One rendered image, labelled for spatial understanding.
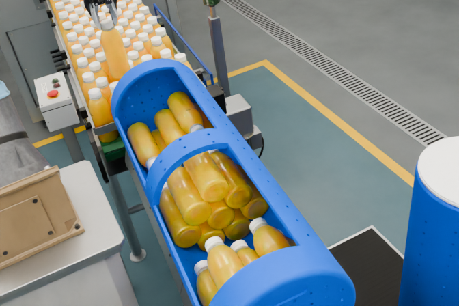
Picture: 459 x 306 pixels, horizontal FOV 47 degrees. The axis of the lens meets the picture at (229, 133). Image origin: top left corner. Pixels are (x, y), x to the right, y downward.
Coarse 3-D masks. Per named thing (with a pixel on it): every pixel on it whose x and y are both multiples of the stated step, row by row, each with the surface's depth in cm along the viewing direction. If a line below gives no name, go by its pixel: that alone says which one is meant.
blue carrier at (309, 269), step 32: (160, 64) 150; (128, 96) 155; (160, 96) 159; (192, 96) 164; (224, 128) 125; (160, 160) 120; (256, 160) 118; (160, 192) 119; (160, 224) 116; (288, 224) 98; (192, 256) 123; (288, 256) 90; (320, 256) 93; (192, 288) 101; (224, 288) 90; (256, 288) 86; (288, 288) 87; (320, 288) 91; (352, 288) 95
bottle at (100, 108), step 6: (102, 96) 172; (90, 102) 171; (96, 102) 170; (102, 102) 171; (108, 102) 173; (90, 108) 171; (96, 108) 170; (102, 108) 171; (108, 108) 173; (96, 114) 171; (102, 114) 172; (108, 114) 173; (96, 120) 173; (102, 120) 173; (108, 120) 174; (96, 126) 175; (114, 132) 178; (102, 138) 178; (108, 138) 177; (114, 138) 179
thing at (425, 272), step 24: (432, 216) 128; (456, 216) 122; (408, 240) 145; (432, 240) 132; (456, 240) 126; (408, 264) 148; (432, 264) 136; (456, 264) 131; (408, 288) 152; (432, 288) 141; (456, 288) 136
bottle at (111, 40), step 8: (104, 32) 166; (112, 32) 166; (104, 40) 166; (112, 40) 166; (120, 40) 168; (104, 48) 169; (112, 48) 168; (120, 48) 169; (112, 56) 169; (120, 56) 170; (112, 64) 171; (120, 64) 171; (128, 64) 174; (112, 72) 174; (120, 72) 173
